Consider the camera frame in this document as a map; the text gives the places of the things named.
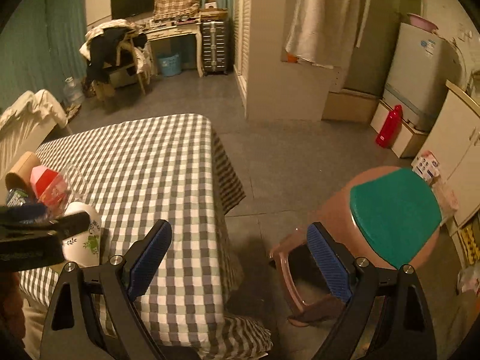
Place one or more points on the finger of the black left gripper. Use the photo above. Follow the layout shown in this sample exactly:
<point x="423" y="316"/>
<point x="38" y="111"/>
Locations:
<point x="64" y="226"/>

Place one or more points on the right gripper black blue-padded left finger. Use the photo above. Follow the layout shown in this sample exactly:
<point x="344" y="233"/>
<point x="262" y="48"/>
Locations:
<point x="92" y="315"/>

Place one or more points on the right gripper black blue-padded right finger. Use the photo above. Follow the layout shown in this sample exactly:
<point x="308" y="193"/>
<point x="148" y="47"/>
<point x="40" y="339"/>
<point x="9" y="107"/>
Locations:
<point x="404" y="329"/>

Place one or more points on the white cup with leaf print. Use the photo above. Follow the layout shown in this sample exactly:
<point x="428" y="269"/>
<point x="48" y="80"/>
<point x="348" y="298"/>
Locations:
<point x="84" y="248"/>

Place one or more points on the person's left hand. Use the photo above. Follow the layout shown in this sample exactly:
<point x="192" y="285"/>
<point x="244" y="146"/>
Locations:
<point x="12" y="305"/>

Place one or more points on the blue labelled can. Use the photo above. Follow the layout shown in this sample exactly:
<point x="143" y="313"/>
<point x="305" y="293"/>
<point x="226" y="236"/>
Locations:
<point x="17" y="196"/>

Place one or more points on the brown cardboard tube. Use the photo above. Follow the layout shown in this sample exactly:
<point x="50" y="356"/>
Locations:
<point x="18" y="177"/>

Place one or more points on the red pink faceted box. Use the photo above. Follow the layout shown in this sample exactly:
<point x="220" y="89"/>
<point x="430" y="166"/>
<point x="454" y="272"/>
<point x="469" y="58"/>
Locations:
<point x="42" y="178"/>

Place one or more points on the clear glass with bear print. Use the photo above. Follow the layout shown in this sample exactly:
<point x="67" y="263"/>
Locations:
<point x="68" y="186"/>

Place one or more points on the green stool cushion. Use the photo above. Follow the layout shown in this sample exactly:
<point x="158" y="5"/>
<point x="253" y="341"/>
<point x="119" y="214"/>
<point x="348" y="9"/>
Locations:
<point x="397" y="214"/>

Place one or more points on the brown plastic stool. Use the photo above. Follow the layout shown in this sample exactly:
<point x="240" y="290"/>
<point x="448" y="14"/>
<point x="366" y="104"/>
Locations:
<point x="336" y="217"/>

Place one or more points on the large water jug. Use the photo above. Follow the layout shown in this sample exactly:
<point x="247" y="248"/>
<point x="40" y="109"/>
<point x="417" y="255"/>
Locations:
<point x="73" y="92"/>

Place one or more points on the grey white checkered tablecloth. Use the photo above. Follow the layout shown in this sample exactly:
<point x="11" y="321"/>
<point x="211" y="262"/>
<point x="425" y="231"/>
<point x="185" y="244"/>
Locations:
<point x="172" y="168"/>

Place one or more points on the teal window curtain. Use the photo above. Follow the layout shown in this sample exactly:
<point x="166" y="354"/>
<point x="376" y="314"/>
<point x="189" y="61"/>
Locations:
<point x="40" y="48"/>

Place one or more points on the white cabinet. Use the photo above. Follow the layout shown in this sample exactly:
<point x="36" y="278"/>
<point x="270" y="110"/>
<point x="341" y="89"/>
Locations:
<point x="454" y="142"/>

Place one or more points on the wooden chair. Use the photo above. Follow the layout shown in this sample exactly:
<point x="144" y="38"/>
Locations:
<point x="142" y="77"/>

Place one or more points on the black jacket on chair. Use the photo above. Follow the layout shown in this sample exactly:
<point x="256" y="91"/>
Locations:
<point x="114" y="48"/>

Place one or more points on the red thermos bottle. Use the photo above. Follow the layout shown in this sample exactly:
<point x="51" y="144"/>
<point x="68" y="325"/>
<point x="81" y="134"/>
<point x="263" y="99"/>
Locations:
<point x="390" y="128"/>

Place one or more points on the blue laundry basket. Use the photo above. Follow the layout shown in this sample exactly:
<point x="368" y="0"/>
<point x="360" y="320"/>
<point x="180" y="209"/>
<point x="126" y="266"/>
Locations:
<point x="169" y="65"/>

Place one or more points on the black television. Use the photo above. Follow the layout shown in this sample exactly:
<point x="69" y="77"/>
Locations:
<point x="123" y="9"/>

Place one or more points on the dark metal suitcase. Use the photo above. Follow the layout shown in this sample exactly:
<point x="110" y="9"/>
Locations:
<point x="215" y="46"/>

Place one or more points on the white louvered wardrobe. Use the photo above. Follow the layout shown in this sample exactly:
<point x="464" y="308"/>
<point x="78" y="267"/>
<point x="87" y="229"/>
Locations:
<point x="278" y="90"/>

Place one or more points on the white small refrigerator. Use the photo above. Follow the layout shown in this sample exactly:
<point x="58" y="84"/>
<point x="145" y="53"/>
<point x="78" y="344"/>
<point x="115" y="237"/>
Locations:
<point x="420" y="68"/>

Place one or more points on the plaid cloth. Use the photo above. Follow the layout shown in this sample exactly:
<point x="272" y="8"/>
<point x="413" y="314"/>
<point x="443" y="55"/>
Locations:
<point x="174" y="9"/>

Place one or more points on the cardboard box on suitcase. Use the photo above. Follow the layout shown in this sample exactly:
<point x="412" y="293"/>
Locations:
<point x="212" y="12"/>

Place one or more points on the hanging white towel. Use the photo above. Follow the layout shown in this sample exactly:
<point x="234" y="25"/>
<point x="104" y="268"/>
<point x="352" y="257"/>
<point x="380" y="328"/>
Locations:
<point x="323" y="32"/>

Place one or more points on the pink basin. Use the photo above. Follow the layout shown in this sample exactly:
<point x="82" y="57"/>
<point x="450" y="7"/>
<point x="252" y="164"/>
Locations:
<point x="422" y="23"/>

